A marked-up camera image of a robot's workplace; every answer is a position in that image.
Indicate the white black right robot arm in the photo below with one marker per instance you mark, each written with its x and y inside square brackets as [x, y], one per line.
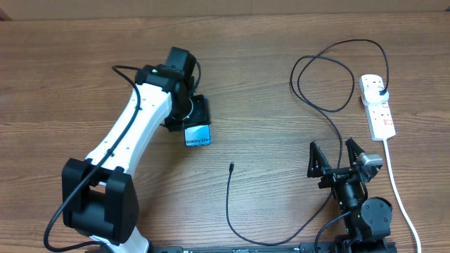
[367, 220]

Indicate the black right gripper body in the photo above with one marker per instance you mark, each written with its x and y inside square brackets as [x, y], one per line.
[333, 179]

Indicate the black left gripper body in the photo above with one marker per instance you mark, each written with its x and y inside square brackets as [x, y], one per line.
[197, 114]

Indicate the white charger plug adapter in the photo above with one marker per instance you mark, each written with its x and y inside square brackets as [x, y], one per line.
[373, 96]

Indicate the blue Galaxy smartphone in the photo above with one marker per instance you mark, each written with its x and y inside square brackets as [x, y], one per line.
[197, 136]

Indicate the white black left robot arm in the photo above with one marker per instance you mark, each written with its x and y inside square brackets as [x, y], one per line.
[99, 197]

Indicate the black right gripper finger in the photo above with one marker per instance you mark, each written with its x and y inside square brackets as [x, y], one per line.
[355, 153]
[318, 164]

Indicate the white power strip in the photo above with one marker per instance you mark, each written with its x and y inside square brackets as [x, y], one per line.
[380, 122]

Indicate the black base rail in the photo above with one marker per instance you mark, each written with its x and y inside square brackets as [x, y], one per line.
[305, 247]

